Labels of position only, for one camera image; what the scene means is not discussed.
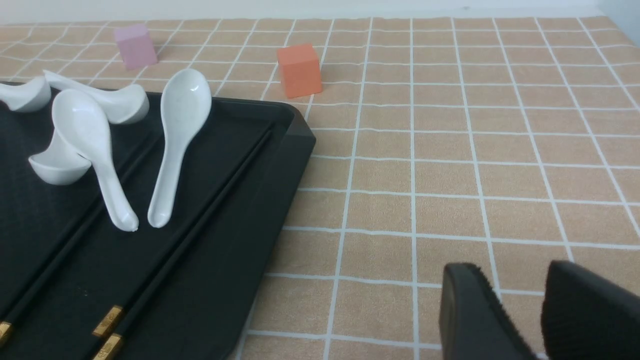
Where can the orange foam cube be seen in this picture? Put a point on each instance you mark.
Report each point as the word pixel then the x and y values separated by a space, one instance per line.
pixel 299 70

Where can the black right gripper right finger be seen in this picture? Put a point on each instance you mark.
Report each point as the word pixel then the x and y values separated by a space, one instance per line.
pixel 588 317

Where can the pink foam cube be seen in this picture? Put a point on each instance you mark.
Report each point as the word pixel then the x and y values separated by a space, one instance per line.
pixel 135 46

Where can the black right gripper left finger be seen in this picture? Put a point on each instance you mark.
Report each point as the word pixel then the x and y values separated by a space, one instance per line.
pixel 473 324

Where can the white ceramic spoon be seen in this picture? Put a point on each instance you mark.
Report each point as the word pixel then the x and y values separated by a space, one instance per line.
pixel 59 164
pixel 83 126
pixel 185 106
pixel 124 106
pixel 26 98

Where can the black chopstick gold tip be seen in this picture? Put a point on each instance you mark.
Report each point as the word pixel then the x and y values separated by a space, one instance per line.
pixel 65 243
pixel 126 298
pixel 211 170

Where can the black rectangular tray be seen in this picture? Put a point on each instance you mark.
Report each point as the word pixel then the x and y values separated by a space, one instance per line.
pixel 201 313

